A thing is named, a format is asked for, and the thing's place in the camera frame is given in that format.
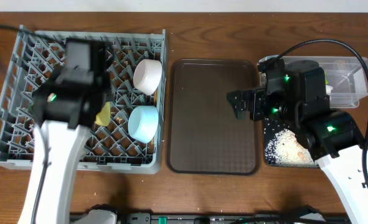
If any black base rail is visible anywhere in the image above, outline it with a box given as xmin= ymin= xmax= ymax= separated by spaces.
xmin=70 ymin=203 xmax=349 ymax=224

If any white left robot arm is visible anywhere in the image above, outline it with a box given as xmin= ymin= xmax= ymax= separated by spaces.
xmin=19 ymin=66 xmax=111 ymax=223

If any black waste tray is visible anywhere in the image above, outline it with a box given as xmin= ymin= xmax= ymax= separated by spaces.
xmin=263 ymin=118 xmax=319 ymax=168

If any grey plastic dish rack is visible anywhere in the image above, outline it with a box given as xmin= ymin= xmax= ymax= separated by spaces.
xmin=0 ymin=30 xmax=167 ymax=174

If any yellow green wrapper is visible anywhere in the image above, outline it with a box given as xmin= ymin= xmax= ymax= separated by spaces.
xmin=324 ymin=71 xmax=329 ymax=85

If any yellow round plate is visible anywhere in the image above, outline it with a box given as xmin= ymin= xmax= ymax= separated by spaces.
xmin=95 ymin=101 xmax=111 ymax=126

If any clear plastic waste bin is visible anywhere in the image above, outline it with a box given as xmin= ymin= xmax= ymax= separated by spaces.
xmin=258 ymin=55 xmax=368 ymax=110

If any dark brown serving tray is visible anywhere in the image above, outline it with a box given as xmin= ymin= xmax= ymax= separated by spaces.
xmin=166 ymin=59 xmax=261 ymax=175

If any light blue bowl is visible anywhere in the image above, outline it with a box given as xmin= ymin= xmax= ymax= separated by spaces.
xmin=128 ymin=106 xmax=159 ymax=144

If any white paper napkin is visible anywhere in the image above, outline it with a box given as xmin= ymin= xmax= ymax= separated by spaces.
xmin=326 ymin=85 xmax=333 ymax=95

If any wooden chopstick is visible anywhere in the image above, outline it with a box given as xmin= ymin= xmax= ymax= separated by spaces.
xmin=153 ymin=90 xmax=158 ymax=106

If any pink rice bowl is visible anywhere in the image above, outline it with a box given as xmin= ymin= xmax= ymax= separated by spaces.
xmin=133 ymin=59 xmax=163 ymax=95

